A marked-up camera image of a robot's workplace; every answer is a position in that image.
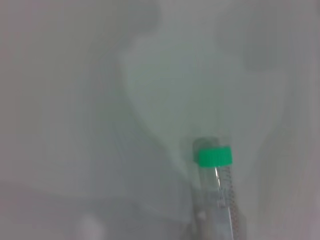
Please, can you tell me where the green-capped clear test tube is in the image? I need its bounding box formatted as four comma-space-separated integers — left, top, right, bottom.
198, 144, 243, 240

